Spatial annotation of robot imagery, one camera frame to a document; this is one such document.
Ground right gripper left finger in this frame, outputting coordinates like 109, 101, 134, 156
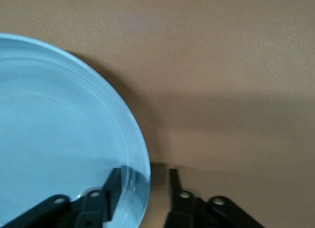
75, 167, 124, 228

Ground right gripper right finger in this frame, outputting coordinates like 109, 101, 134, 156
163, 168, 198, 228

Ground blue plate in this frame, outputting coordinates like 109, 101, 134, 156
0, 33, 151, 228

